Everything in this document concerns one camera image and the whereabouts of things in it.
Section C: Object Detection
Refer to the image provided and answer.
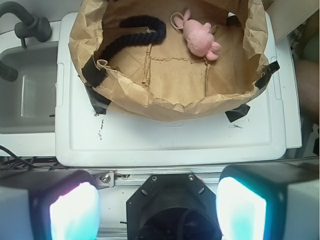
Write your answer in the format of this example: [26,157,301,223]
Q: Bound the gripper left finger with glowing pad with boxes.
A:
[0,170,101,240]

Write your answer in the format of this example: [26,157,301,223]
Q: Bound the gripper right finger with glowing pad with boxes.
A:
[216,163,320,240]

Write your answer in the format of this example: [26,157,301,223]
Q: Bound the pink plush bunny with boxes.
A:
[170,9,222,61]

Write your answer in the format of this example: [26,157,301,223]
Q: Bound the white plastic bin lid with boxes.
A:
[55,13,287,168]

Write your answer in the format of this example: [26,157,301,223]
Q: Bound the black tape right front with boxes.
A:
[225,104,251,123]

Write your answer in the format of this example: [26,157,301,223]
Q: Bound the white sink basin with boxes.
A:
[0,41,58,134]

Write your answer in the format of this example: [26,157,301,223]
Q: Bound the black tape left front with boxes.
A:
[85,85,112,115]

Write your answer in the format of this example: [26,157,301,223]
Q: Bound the black tape right side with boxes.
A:
[254,60,280,93]

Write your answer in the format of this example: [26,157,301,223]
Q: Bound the black tape inside bag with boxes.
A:
[81,55,109,88]

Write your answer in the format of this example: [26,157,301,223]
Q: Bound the crumpled brown paper bag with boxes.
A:
[69,0,269,121]

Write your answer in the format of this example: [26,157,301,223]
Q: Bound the dark grey faucet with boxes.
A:
[0,0,53,82]

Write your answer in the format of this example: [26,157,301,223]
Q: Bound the aluminium frame rail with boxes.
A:
[87,165,225,189]

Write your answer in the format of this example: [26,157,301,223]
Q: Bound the black cables bundle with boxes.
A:
[0,144,63,172]

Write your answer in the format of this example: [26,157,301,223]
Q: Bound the black octagonal mount plate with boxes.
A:
[126,173,222,240]

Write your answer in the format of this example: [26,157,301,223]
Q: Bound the dark navy thick rope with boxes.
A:
[99,15,167,62]

